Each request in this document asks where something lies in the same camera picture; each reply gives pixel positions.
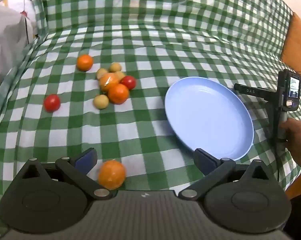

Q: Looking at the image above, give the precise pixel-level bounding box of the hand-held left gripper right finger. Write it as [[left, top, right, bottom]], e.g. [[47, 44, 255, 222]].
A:
[[178, 148, 278, 201]]

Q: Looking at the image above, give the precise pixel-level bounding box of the white printed bedding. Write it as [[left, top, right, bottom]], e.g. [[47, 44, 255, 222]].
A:
[[0, 0, 39, 102]]

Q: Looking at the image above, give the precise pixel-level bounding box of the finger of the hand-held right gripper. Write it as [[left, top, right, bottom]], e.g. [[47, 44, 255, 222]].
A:
[[234, 83, 279, 103]]

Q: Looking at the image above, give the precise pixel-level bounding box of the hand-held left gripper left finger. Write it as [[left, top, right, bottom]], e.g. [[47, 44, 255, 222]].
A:
[[9, 148, 113, 201]]

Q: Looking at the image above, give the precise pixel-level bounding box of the light blue plate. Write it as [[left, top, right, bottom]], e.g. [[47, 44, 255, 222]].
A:
[[165, 77, 254, 162]]

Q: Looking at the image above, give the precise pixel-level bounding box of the orange cushion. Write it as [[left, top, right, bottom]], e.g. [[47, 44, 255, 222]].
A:
[[280, 12, 301, 79]]

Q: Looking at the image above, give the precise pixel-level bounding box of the bare orange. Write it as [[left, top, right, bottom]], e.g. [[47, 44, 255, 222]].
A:
[[76, 54, 94, 71], [108, 83, 130, 105]]

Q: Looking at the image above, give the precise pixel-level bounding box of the person's right hand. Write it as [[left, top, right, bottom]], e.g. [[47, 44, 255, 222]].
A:
[[279, 117, 301, 168]]

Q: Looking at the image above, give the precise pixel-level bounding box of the plastic-wrapped orange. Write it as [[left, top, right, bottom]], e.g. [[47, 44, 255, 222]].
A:
[[99, 73, 121, 92], [98, 160, 126, 190]]

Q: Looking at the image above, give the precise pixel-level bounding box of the red tomato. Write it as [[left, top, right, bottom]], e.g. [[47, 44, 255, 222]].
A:
[[43, 94, 61, 113], [120, 76, 137, 90]]

